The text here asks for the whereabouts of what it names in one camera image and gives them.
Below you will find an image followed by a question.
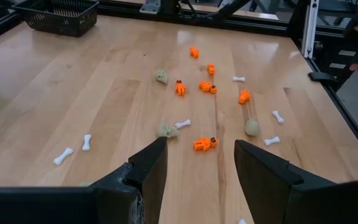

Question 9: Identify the black drawer cabinet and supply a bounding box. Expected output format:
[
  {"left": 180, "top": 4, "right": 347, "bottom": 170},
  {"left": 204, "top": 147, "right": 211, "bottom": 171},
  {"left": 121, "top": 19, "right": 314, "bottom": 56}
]
[{"left": 315, "top": 21, "right": 358, "bottom": 78}]

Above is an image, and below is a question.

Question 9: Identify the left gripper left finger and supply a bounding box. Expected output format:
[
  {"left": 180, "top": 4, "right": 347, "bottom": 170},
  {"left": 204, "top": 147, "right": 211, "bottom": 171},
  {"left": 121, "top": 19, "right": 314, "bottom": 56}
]
[{"left": 0, "top": 136, "right": 169, "bottom": 224}]

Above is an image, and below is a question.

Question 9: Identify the silver aluminium extrusion post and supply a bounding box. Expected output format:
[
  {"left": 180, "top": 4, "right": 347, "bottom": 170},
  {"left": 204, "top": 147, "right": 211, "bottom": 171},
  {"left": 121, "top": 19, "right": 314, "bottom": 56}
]
[{"left": 301, "top": 0, "right": 319, "bottom": 59}]

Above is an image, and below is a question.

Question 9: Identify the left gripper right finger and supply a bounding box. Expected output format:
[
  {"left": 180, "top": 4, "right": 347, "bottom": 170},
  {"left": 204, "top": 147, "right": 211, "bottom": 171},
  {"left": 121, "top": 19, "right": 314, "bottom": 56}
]
[{"left": 233, "top": 139, "right": 358, "bottom": 224}]

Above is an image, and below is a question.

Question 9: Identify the silver metal mounting plate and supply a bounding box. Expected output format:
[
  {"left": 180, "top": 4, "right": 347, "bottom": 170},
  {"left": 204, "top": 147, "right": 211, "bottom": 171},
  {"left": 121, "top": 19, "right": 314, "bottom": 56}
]
[{"left": 139, "top": 0, "right": 162, "bottom": 15}]

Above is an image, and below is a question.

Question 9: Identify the black plastic basket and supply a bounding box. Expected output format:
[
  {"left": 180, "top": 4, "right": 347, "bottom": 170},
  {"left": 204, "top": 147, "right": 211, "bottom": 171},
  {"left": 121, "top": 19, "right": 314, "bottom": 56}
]
[{"left": 12, "top": 0, "right": 100, "bottom": 38}]

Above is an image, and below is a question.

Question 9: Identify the black camera mount foot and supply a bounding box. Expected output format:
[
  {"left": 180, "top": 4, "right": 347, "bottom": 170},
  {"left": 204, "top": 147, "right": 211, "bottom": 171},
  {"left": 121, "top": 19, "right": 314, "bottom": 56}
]
[{"left": 308, "top": 71, "right": 340, "bottom": 85}]

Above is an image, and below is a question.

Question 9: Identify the black table frame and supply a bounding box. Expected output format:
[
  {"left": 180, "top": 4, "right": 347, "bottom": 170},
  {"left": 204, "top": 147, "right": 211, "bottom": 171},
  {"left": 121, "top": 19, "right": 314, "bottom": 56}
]
[{"left": 0, "top": 0, "right": 358, "bottom": 170}]

